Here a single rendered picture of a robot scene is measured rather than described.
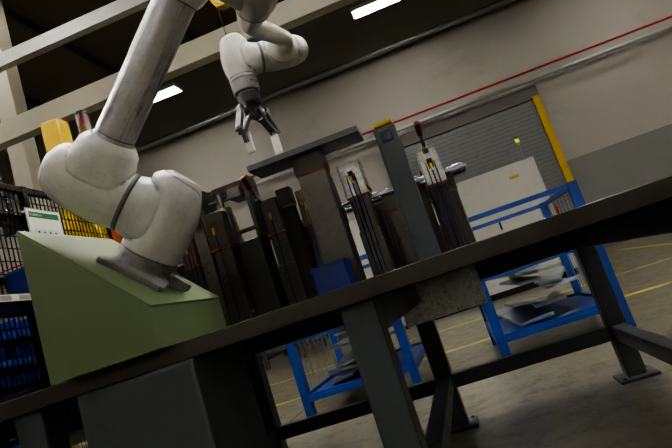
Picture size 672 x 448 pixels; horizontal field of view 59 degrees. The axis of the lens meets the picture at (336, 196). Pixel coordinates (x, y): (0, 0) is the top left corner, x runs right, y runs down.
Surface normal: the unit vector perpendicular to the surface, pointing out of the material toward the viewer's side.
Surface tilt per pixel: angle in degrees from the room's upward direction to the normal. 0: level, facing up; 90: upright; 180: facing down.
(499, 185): 90
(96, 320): 90
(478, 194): 90
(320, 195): 90
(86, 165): 106
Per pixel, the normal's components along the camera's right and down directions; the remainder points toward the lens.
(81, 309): -0.20, -0.12
